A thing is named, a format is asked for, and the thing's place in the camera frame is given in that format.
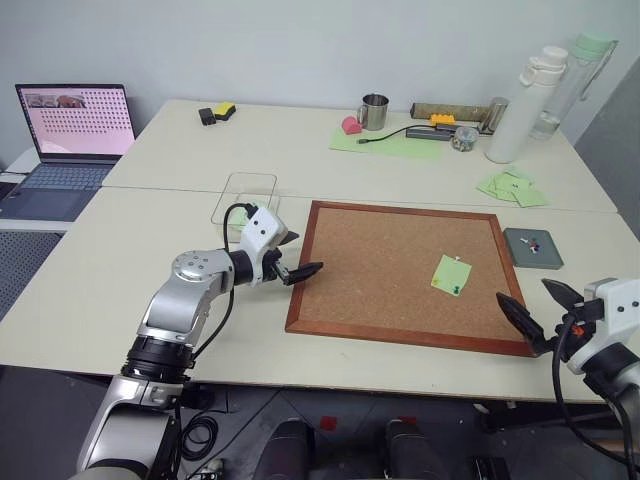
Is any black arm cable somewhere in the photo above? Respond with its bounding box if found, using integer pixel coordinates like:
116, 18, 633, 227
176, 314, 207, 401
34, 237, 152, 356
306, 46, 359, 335
169, 202, 257, 476
551, 312, 640, 471

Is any open laptop with pink screen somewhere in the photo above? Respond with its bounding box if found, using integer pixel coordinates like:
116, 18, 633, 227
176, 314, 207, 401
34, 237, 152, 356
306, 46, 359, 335
0, 83, 138, 223

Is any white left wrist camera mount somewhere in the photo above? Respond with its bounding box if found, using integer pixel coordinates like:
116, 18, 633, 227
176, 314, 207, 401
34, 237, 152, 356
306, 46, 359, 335
238, 206, 290, 289

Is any coiled black floor cable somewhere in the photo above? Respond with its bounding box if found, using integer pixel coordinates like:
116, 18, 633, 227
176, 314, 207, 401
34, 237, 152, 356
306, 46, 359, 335
180, 416, 220, 462

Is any wood-framed cork board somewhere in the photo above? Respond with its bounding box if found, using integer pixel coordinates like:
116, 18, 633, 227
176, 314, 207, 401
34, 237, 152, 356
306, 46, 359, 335
284, 200, 539, 358

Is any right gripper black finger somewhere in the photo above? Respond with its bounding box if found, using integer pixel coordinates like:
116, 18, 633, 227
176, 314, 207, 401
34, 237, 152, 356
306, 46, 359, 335
541, 278, 586, 313
495, 292, 548, 358

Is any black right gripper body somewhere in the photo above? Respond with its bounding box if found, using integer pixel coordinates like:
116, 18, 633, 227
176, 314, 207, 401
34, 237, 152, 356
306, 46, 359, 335
537, 297, 602, 362

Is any dark rounded shape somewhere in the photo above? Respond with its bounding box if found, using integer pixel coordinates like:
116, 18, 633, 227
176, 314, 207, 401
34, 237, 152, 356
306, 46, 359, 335
383, 418, 434, 480

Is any tall white water bottle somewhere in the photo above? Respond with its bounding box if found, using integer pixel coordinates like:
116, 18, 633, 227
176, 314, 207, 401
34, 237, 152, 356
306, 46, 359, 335
484, 45, 569, 165

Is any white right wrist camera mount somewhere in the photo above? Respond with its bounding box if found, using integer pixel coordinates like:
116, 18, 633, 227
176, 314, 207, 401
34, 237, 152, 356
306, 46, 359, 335
567, 278, 640, 374

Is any black USB cable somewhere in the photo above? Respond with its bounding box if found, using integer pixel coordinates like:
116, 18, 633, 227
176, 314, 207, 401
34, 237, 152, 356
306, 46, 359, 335
356, 124, 432, 147

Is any clear bottle with green lid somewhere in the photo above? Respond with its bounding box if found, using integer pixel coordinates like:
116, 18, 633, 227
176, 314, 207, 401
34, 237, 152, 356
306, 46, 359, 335
528, 31, 620, 142

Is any light green mat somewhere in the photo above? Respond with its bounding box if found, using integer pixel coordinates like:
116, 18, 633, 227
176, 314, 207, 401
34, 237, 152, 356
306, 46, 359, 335
328, 124, 444, 163

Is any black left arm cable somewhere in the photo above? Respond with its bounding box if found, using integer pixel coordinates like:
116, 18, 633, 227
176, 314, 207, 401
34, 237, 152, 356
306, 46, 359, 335
169, 202, 257, 476

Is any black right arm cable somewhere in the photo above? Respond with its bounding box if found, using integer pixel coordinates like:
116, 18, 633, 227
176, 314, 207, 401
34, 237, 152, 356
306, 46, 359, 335
551, 312, 640, 471

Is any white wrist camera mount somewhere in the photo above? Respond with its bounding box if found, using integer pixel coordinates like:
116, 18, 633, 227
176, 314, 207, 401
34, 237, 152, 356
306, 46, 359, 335
567, 278, 640, 374
238, 206, 290, 289

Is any grey USB hub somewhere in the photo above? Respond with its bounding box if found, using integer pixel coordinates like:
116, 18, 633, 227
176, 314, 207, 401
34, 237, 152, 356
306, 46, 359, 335
405, 126, 458, 143

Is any metal mug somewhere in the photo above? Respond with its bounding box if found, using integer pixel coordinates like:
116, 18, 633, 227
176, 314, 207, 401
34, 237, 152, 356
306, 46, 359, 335
356, 93, 391, 132

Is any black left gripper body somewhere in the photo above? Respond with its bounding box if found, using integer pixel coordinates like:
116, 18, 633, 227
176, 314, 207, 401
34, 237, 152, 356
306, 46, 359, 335
258, 245, 293, 287

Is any clear plastic container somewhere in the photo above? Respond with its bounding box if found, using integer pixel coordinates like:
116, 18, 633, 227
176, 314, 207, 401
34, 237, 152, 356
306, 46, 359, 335
210, 172, 282, 237

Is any grey tin with pushpins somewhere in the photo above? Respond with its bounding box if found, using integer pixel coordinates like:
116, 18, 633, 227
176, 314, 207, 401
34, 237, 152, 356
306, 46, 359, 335
502, 227, 567, 270

